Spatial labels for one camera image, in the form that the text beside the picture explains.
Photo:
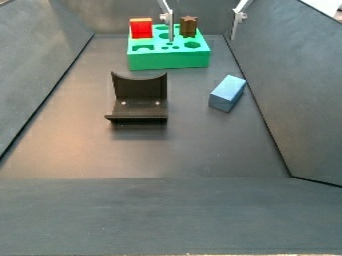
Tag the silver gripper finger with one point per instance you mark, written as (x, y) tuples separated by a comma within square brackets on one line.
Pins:
[(239, 16), (167, 17)]

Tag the blue rectangular block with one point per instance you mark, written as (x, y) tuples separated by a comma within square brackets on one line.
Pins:
[(226, 93)]

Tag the green foam shape board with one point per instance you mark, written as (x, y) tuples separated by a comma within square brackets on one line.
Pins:
[(160, 53)]

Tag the black curved fixture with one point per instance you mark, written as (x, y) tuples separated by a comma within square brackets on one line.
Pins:
[(140, 98)]

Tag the brown star peg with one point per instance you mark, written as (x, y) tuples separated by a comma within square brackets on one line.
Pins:
[(187, 29)]

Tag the red block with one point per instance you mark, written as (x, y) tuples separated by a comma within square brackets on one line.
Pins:
[(140, 28)]

